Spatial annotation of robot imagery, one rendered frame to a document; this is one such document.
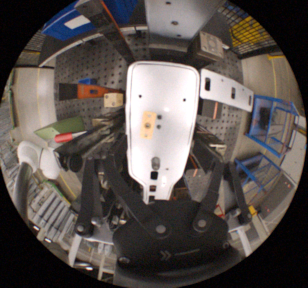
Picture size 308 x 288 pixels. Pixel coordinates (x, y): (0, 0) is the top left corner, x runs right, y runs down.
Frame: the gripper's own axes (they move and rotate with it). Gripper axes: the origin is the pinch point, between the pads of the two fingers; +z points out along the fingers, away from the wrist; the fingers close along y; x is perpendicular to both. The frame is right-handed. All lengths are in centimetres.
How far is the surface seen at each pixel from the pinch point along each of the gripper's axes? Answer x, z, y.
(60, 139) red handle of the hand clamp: -0.4, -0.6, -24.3
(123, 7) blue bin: 34.6, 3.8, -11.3
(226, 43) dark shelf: 32.7, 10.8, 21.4
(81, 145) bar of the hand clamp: -0.1, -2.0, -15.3
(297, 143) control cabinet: -15, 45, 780
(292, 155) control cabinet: -88, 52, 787
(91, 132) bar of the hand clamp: 1.4, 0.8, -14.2
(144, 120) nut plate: 1.7, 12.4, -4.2
